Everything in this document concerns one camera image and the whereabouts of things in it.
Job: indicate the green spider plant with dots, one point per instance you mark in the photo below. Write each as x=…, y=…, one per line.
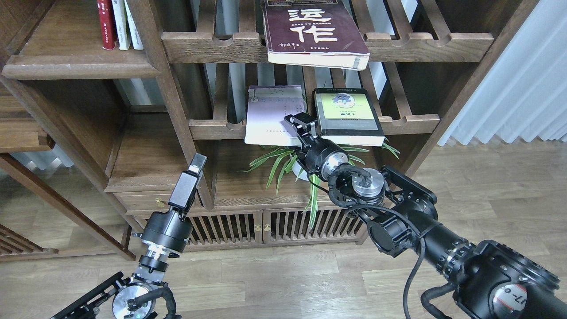
x=285, y=158

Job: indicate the brass drawer knob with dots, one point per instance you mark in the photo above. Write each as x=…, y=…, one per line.
x=160, y=203

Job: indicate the white plant pot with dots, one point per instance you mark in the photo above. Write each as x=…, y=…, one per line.
x=299, y=172

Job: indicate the green and black book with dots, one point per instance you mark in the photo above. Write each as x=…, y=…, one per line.
x=347, y=116

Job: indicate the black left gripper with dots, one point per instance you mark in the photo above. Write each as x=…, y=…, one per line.
x=167, y=234

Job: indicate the white curtain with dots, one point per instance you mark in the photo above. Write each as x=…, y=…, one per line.
x=524, y=95

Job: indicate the pale lavender white book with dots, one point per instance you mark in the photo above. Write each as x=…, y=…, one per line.
x=267, y=107

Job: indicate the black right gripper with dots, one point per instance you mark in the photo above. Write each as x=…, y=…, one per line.
x=316, y=156

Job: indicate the maroon book white characters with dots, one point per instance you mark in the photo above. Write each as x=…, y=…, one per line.
x=319, y=33

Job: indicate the white teal upright book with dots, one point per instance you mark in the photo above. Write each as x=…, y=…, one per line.
x=134, y=34

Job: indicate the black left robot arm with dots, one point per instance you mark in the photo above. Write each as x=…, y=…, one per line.
x=132, y=297

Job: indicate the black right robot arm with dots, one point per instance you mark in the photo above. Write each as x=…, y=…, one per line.
x=487, y=280

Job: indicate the dark wooden bookshelf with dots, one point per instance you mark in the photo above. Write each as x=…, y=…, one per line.
x=132, y=120

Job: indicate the red upright book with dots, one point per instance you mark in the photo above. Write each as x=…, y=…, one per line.
x=107, y=22

